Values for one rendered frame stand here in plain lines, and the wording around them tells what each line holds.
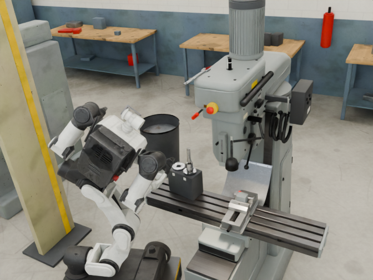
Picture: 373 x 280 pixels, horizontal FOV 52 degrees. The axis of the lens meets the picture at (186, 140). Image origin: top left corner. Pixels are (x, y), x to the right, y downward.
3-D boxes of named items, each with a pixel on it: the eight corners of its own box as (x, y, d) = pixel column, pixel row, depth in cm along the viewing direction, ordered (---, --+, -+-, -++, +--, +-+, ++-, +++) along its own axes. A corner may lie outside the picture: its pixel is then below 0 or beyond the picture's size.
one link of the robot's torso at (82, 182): (74, 191, 219) (81, 178, 213) (84, 177, 231) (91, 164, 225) (94, 202, 221) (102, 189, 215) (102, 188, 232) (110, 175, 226)
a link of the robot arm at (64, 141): (61, 165, 207) (85, 134, 202) (42, 149, 206) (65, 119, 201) (69, 158, 219) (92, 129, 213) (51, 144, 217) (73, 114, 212)
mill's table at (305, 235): (321, 259, 223) (322, 249, 219) (144, 204, 278) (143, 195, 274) (328, 234, 240) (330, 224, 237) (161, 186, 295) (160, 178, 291)
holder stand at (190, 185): (192, 201, 265) (191, 177, 255) (169, 190, 277) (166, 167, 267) (203, 192, 273) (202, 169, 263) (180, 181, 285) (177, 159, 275)
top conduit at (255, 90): (246, 107, 191) (246, 101, 189) (238, 106, 193) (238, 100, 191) (273, 76, 224) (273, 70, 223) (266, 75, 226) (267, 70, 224)
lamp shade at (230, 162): (226, 172, 206) (226, 162, 203) (223, 165, 212) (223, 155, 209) (240, 170, 206) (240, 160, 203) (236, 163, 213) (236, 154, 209)
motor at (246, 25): (256, 61, 213) (258, 1, 197) (223, 58, 222) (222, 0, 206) (268, 51, 228) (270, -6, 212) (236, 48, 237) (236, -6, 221)
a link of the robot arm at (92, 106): (80, 133, 199) (95, 113, 196) (66, 122, 198) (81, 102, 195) (87, 128, 210) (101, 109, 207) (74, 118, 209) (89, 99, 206)
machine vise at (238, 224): (241, 235, 233) (241, 222, 228) (218, 229, 239) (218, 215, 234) (260, 201, 259) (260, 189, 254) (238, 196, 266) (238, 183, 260)
